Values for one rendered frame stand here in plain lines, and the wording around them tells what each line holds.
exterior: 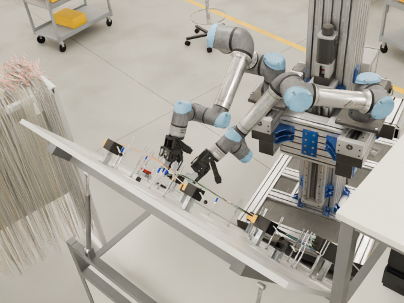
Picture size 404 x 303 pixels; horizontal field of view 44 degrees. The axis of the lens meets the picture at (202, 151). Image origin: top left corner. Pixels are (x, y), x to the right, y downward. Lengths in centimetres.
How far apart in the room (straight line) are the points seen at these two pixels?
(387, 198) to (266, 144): 165
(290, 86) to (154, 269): 106
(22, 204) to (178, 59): 318
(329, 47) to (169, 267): 134
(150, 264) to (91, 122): 259
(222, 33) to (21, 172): 124
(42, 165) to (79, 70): 308
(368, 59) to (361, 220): 192
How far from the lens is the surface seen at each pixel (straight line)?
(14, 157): 268
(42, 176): 283
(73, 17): 626
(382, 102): 242
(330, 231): 335
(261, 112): 243
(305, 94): 224
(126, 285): 217
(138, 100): 500
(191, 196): 167
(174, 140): 220
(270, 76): 270
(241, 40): 230
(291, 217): 340
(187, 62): 551
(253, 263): 131
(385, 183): 130
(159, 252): 250
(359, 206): 123
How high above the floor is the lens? 273
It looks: 40 degrees down
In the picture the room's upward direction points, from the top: 6 degrees counter-clockwise
